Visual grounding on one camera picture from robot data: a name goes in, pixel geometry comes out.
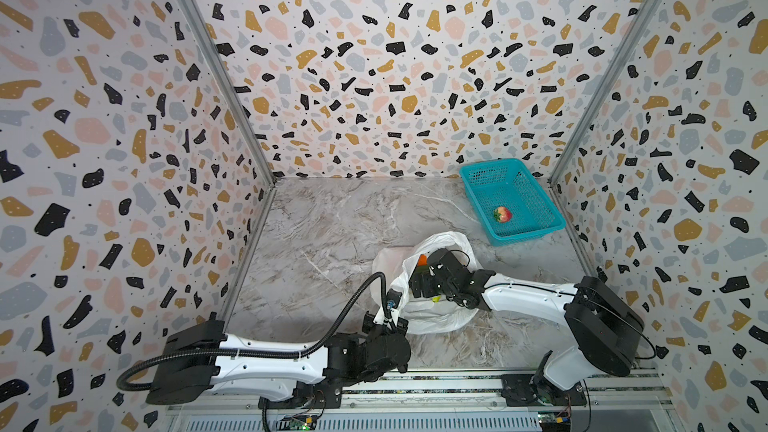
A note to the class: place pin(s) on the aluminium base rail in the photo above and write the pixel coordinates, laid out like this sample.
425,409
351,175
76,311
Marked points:
445,400

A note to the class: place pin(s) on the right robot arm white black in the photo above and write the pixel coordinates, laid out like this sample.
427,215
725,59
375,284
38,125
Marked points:
605,330

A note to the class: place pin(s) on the left aluminium corner post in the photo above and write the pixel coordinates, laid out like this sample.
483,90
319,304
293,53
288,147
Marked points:
211,56

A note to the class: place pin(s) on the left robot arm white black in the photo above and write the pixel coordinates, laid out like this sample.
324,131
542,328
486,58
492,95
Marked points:
207,360

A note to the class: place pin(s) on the aluminium corner post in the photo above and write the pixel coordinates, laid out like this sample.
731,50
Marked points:
211,56
623,55

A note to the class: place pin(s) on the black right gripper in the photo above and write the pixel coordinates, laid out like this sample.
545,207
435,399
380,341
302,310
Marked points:
432,275

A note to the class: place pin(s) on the red strawberry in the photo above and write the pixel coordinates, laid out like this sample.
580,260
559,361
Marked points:
502,215

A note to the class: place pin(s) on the teal plastic mesh basket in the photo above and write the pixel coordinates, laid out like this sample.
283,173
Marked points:
509,183

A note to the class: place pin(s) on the right aluminium corner post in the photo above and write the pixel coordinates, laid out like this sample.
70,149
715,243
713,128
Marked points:
623,55

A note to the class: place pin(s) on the white plastic bag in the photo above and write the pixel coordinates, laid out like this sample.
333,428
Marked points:
426,315

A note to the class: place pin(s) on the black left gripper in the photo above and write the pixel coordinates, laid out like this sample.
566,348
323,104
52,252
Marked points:
390,324

